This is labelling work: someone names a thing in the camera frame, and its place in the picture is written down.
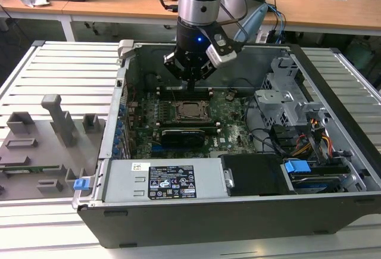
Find black internal cable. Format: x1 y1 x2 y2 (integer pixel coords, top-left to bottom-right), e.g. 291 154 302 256
245 95 286 154

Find yellow red wire bundle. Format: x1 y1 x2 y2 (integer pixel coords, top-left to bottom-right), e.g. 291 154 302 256
293 133 333 157

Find black PC case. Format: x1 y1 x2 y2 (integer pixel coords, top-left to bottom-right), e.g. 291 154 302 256
76 39 381 249

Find green RAM stick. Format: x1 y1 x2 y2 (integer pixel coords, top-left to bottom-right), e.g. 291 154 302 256
0 165 60 173

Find pale blue teach pendant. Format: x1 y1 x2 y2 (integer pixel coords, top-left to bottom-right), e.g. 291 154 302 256
233 2 268 42

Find blue cables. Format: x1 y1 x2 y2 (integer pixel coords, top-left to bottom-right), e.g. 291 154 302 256
267 4 286 45

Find wooden desk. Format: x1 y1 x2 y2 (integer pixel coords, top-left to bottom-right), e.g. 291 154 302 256
0 0 381 36

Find black RAM slot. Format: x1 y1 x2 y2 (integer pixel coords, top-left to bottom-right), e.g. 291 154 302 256
157 93 214 101
156 88 214 96
156 121 221 129
160 126 223 135

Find pale green bin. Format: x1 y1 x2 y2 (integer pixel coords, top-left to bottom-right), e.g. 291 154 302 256
346 37 377 69

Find grey parts rack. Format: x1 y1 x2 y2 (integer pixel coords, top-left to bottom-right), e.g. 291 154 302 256
0 93 107 200

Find green motherboard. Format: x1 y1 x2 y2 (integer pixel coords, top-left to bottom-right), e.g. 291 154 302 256
126 89 260 160

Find metal drive cage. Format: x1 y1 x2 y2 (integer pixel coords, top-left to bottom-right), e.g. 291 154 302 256
254 56 328 129

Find blue disk carrier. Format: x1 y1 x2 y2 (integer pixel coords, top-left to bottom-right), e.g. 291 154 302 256
284 159 311 180

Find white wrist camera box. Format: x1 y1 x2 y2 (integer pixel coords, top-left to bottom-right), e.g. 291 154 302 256
205 32 239 69

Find black plastic shroud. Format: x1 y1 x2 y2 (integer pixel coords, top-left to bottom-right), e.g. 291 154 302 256
221 154 294 197

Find CPU socket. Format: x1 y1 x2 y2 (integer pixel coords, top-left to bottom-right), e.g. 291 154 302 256
174 100 214 123

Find hard disk drive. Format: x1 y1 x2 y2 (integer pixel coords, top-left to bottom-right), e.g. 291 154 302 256
291 176 342 195

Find black graphics card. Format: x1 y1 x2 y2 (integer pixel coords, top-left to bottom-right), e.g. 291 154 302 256
160 127 206 149

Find grey case hinge latch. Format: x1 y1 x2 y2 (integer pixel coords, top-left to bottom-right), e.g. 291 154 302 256
118 39 136 61

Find blue case latch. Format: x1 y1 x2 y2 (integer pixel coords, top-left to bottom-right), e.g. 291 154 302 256
73 178 89 192

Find grey power supply unit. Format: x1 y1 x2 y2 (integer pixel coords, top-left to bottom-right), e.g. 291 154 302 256
102 157 230 203

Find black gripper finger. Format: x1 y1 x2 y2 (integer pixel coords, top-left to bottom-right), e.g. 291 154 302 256
191 65 218 92
163 51 193 92

